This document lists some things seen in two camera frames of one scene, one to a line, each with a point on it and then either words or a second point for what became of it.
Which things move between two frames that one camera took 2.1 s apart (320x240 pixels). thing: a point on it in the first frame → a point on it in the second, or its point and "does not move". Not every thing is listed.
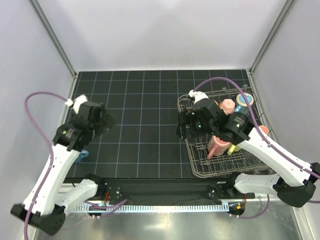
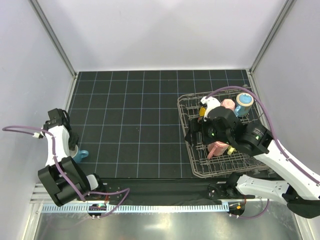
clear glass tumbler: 254,166 does not move
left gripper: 102,122 → 73,141
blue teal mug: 83,153 does not move
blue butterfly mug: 242,105 does not move
